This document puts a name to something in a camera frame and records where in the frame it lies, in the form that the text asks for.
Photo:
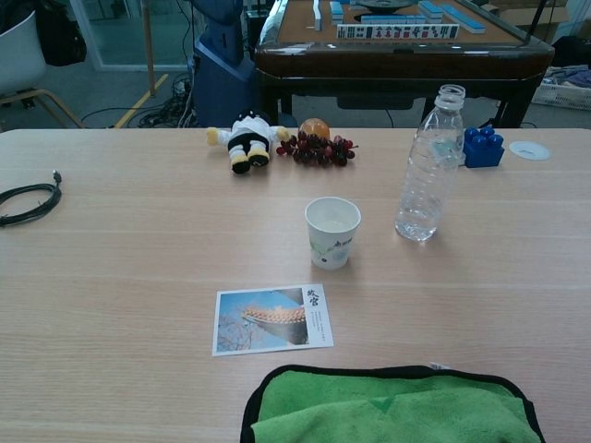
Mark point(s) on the photo postcard with roof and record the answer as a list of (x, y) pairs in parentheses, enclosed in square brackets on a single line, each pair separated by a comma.
[(272, 320)]

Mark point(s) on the clear plastic water bottle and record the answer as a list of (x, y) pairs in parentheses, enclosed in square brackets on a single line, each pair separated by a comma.
[(425, 194)]

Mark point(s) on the white plastic basket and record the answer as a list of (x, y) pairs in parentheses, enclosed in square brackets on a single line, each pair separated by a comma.
[(558, 97)]

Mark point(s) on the white paper cup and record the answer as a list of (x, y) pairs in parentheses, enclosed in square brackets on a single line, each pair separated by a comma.
[(330, 249)]

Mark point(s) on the green cloth black trim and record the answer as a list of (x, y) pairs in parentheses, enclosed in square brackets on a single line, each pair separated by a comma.
[(392, 406)]

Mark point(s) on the plush doll black hair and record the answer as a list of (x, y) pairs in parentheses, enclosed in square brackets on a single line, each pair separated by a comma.
[(247, 134)]

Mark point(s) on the wooden pole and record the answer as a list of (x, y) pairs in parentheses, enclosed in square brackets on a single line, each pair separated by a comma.
[(148, 46)]

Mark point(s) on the white chair wooden legs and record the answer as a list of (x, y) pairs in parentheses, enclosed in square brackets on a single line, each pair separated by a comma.
[(18, 60)]

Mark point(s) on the dark red grape bunch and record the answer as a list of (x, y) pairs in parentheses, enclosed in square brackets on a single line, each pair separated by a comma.
[(318, 150)]

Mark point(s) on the blue toy building block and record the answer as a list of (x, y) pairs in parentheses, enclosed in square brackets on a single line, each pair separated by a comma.
[(485, 150)]

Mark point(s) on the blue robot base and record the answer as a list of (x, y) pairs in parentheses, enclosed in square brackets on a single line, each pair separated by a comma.
[(217, 83)]

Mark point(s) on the dark brown mahjong table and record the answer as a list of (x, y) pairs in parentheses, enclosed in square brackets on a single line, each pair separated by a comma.
[(392, 60)]

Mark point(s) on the face-up mahjong tile row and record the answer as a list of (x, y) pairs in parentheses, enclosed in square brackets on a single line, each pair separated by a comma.
[(397, 31)]

